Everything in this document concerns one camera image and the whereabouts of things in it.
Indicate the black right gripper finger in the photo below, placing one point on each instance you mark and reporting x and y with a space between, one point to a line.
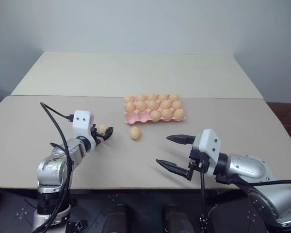
174 168
182 139

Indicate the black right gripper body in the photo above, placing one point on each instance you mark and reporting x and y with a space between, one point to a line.
198 160

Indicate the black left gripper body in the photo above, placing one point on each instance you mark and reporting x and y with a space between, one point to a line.
98 139

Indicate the tan egg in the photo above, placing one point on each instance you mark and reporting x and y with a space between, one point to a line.
141 105
129 98
155 115
165 104
102 128
152 96
179 113
163 97
135 133
130 107
174 97
177 104
152 105
166 113
140 97

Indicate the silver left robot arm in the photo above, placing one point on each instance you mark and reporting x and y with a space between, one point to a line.
51 167

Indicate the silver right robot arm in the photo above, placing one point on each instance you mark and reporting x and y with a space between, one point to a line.
252 167

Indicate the pink egg carton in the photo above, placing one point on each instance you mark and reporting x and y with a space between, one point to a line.
133 117

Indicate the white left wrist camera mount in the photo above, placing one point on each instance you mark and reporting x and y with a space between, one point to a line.
81 119

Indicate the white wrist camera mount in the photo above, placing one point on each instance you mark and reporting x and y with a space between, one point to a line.
208 143
81 119

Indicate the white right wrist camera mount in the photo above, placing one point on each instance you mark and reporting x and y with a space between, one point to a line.
208 143

